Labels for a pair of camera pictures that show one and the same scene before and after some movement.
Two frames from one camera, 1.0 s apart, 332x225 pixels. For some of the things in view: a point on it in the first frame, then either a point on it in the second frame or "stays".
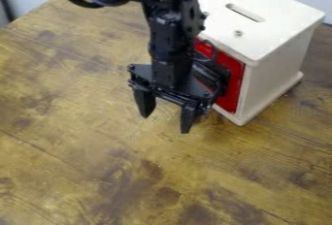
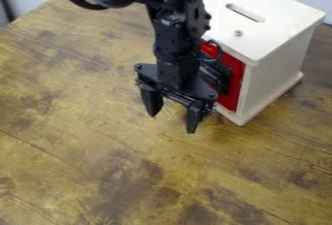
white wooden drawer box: [266, 31] stays
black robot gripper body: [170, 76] stays
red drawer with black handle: [218, 71] stays
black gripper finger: [145, 100] → [153, 101]
